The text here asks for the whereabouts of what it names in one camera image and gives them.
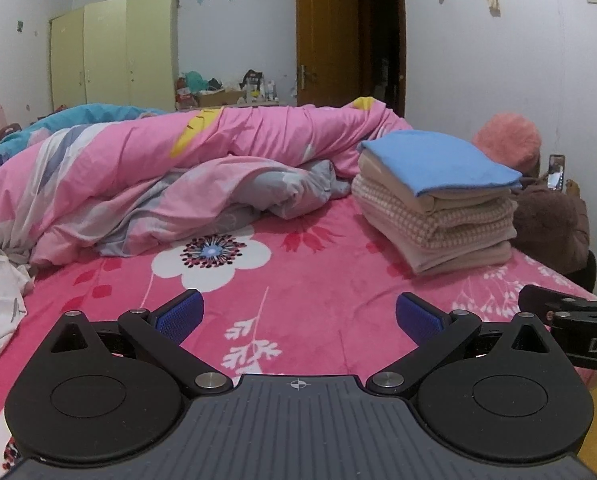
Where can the pink grey floral duvet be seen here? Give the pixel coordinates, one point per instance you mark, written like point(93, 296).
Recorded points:
point(128, 160)

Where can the wooden door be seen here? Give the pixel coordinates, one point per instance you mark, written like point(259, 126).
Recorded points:
point(323, 25)

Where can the pale green wardrobe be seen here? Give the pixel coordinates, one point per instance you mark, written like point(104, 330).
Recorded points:
point(108, 55)

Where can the pink fuzzy item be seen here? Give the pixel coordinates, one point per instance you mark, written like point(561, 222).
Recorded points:
point(506, 137)

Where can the blue t-shirt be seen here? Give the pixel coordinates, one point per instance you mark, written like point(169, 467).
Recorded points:
point(438, 160)

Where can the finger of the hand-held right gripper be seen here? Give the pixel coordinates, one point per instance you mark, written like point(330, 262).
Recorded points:
point(538, 297)

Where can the black bag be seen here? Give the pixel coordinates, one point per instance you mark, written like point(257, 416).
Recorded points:
point(252, 79)

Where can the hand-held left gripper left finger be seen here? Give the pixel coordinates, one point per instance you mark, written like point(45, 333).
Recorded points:
point(181, 312)

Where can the cardboard box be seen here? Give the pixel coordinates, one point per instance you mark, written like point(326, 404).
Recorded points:
point(221, 99)

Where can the black chair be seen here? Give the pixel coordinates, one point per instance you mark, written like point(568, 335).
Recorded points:
point(589, 270)

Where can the brown fuzzy item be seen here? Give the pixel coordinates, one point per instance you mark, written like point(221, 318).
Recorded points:
point(548, 225)

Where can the smartphone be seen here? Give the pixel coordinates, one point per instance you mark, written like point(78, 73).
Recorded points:
point(556, 172)

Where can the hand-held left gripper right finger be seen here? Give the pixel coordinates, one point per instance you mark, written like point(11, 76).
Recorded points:
point(416, 315)

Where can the teal bag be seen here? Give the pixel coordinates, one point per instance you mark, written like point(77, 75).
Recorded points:
point(197, 81)

